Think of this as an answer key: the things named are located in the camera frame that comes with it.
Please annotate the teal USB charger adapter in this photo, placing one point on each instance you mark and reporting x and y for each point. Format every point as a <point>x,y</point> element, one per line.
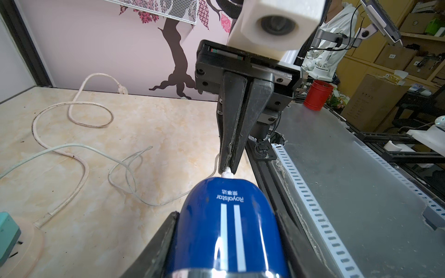
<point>10,233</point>

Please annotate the pink round power strip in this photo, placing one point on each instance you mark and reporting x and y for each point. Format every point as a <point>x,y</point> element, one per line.
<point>25,253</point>

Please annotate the blue electric shaver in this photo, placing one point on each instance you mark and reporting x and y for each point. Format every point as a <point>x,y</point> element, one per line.
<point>226,229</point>

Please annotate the red cup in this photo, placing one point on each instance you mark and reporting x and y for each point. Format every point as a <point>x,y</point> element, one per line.
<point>318,94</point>

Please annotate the cardboard boxes on shelf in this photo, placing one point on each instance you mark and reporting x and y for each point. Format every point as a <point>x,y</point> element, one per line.
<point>372,90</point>

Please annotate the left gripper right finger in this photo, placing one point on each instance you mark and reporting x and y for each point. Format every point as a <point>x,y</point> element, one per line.
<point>300,256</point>

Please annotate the white wire shelf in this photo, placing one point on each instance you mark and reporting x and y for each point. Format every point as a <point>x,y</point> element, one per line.
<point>152,10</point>

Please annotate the white slotted cable duct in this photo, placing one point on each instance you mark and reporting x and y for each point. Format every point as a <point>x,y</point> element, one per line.
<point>317,230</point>

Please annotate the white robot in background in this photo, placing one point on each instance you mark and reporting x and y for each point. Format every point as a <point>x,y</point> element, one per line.
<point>322,62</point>

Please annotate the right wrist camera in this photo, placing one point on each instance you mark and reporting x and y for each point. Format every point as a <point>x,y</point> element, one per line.
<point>270,28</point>

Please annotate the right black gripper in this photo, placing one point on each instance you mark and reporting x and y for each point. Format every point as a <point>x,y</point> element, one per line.
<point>224,70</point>

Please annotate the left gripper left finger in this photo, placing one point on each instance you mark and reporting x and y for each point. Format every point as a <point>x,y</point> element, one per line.
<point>151,263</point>

